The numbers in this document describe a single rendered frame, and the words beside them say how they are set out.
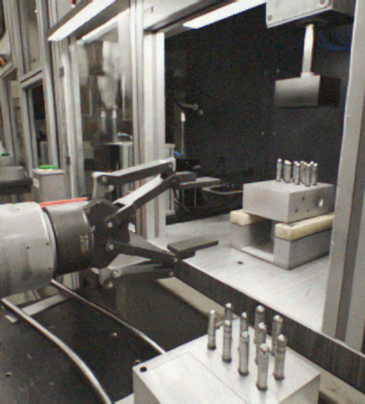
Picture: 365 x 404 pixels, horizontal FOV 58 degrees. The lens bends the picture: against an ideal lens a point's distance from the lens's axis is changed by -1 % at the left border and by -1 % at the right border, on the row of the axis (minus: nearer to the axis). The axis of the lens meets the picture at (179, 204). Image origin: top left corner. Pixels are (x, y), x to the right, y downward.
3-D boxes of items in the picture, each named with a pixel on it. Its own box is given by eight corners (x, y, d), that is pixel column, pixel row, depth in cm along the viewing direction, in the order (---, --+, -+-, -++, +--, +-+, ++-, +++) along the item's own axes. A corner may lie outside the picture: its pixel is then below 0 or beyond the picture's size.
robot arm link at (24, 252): (-17, 217, 27) (57, 207, 30) (-26, 198, 34) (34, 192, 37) (-3, 317, 29) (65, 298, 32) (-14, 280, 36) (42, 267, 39)
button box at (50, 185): (35, 215, 83) (31, 168, 80) (66, 210, 88) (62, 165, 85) (43, 222, 77) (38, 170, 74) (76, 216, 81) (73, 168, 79)
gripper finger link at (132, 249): (109, 238, 37) (104, 251, 37) (183, 258, 43) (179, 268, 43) (95, 230, 40) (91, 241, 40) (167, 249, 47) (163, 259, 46)
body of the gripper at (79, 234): (59, 293, 33) (142, 270, 38) (51, 209, 31) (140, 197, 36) (41, 268, 39) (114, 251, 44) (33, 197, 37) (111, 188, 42)
